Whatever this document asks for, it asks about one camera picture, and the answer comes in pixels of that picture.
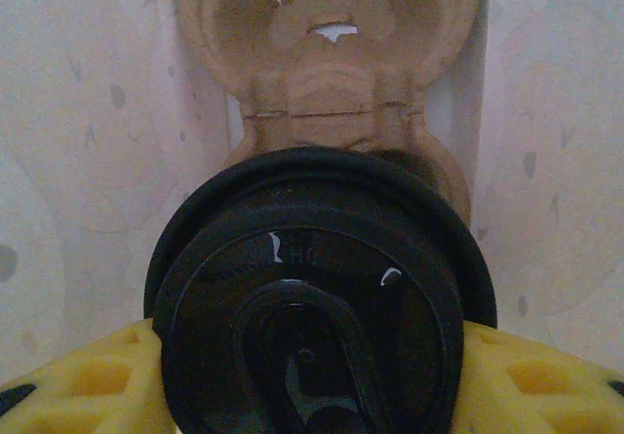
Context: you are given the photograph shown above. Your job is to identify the black plastic cup lid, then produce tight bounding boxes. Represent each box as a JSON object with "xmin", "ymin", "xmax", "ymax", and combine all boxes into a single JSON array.
[{"xmin": 143, "ymin": 145, "xmax": 498, "ymax": 434}]

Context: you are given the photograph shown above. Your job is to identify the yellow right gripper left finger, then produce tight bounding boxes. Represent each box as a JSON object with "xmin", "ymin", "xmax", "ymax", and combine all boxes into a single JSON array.
[{"xmin": 0, "ymin": 319, "xmax": 179, "ymax": 434}]

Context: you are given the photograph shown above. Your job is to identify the brown pulp cup carrier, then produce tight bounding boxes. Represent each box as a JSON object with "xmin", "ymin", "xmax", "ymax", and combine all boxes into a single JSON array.
[{"xmin": 173, "ymin": 0, "xmax": 491, "ymax": 225}]

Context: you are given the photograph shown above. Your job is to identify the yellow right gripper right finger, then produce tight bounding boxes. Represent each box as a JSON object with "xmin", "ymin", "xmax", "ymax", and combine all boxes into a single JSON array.
[{"xmin": 450, "ymin": 319, "xmax": 624, "ymax": 434}]

